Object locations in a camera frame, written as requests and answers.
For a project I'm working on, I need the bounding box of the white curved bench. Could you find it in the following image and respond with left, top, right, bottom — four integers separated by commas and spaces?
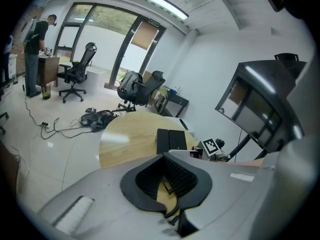
59, 60, 108, 96

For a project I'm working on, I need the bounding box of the black phone cord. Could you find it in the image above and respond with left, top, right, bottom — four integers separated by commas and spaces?
159, 181, 181, 220

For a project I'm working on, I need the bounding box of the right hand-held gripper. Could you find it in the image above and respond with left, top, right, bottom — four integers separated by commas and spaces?
190, 138, 221, 161

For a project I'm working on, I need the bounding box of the brown wooden desk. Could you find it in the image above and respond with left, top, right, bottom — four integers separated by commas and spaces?
36, 54, 61, 88

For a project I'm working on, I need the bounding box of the brown paper sheet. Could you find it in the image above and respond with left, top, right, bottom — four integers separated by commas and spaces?
130, 20, 160, 51

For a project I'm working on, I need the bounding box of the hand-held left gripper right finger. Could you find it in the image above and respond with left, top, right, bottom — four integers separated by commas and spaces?
163, 152, 275, 240

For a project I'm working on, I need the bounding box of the large black display screen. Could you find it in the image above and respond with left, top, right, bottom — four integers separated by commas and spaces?
214, 58, 306, 155

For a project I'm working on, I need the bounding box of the black device atop screen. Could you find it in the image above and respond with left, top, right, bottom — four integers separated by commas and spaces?
273, 52, 308, 71

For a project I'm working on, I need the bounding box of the black metal side table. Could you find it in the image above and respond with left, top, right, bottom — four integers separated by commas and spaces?
152, 84, 191, 118

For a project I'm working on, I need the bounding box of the pile of black gear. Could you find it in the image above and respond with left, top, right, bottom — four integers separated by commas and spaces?
79, 106, 120, 133

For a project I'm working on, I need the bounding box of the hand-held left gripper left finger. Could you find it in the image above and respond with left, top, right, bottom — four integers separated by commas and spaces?
37, 152, 181, 240

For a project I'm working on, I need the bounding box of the black display stand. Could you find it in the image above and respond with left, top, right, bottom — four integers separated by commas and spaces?
226, 130, 272, 164

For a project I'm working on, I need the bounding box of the white backpack rig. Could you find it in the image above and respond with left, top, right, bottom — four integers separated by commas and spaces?
21, 17, 39, 45
4, 34, 14, 55

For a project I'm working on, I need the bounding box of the black framed glass window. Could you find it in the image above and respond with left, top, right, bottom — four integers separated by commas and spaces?
54, 2, 168, 89

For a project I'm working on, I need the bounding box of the round light wooden table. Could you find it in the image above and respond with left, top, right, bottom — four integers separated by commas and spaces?
98, 111, 200, 170

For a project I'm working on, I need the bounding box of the white floor cable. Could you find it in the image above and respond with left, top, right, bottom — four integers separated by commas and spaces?
9, 93, 66, 192

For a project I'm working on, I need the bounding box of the black office chair with headrest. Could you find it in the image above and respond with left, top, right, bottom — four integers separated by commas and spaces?
116, 70, 167, 114

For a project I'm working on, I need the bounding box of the black mesh office chair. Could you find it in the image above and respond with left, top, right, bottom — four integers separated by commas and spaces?
56, 41, 98, 104

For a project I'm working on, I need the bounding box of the black telephone with cord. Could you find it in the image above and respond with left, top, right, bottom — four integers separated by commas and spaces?
156, 128, 187, 155

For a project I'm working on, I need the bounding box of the black floor cable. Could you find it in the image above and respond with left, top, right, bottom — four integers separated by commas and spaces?
22, 83, 101, 140

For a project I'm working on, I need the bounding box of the long ceiling light bar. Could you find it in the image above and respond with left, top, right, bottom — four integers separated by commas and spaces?
134, 0, 190, 21

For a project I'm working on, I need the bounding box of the green mesh waste bin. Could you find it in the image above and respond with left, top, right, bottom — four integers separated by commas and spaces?
41, 83, 53, 101

